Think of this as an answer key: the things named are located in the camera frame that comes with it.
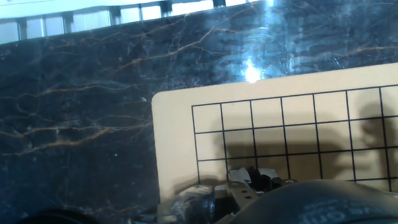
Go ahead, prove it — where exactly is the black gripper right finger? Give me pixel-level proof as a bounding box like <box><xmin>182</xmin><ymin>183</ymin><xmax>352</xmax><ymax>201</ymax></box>
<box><xmin>257</xmin><ymin>168</ymin><xmax>296</xmax><ymax>189</ymax></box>

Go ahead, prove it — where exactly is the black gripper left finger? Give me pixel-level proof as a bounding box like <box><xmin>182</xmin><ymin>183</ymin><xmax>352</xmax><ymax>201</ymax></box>
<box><xmin>226</xmin><ymin>167</ymin><xmax>259</xmax><ymax>215</ymax></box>

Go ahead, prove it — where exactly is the tan go board mat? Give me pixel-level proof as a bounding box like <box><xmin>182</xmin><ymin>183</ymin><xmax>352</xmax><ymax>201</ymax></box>
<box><xmin>151</xmin><ymin>62</ymin><xmax>398</xmax><ymax>203</ymax></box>

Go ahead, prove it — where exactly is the black round stone bowl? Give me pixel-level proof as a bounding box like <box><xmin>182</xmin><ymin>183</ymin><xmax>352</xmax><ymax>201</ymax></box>
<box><xmin>15</xmin><ymin>207</ymin><xmax>97</xmax><ymax>224</ymax></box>

